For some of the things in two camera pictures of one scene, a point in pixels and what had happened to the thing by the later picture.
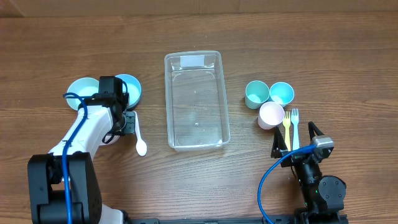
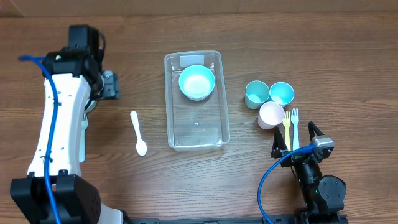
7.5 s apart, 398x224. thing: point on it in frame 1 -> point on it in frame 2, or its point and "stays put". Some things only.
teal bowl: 134,88 -> 196,82
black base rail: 333,218 stays put
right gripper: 278,147 stays put
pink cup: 271,115 stays put
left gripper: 129,127 -> 111,88
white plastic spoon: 141,146 stays put
